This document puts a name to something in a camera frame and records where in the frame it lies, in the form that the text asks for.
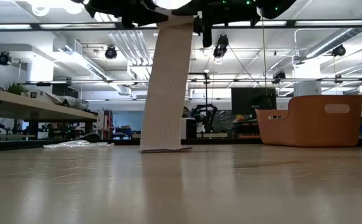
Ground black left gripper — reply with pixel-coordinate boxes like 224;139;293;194
83;0;169;29

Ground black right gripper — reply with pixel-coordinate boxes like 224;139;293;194
171;0;228;48

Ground white elastic bandage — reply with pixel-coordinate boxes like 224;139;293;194
138;7;197;153

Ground clear plastic wrapper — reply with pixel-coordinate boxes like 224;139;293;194
42;139;115;149

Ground black monitor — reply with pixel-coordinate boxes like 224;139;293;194
231;87;277;116

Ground red white shelf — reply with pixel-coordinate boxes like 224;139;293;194
98;108;115;140

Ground grey cloth bundle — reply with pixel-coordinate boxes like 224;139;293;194
48;95;90;110

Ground white box appliance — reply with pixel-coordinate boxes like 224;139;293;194
181;117;197;140

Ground dark shelf colourful items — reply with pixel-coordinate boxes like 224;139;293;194
232;114;261;139

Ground white labelled box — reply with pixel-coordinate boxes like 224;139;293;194
27;90;49;102

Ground wooden side table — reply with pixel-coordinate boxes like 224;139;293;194
0;87;99;141

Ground potted green plant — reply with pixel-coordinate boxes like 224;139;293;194
4;81;29;96

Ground orange plastic basket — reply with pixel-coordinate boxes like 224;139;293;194
255;95;362;148

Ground black ceiling camera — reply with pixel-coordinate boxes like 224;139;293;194
272;70;287;85
105;45;118;60
331;44;346;58
213;34;230;59
0;51;12;67

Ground thin hanging cable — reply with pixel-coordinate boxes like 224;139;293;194
259;17;268;94

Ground black overhead frame bar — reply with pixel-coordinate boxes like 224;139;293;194
0;19;362;31

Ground black table frame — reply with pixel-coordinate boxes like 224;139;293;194
0;138;362;152

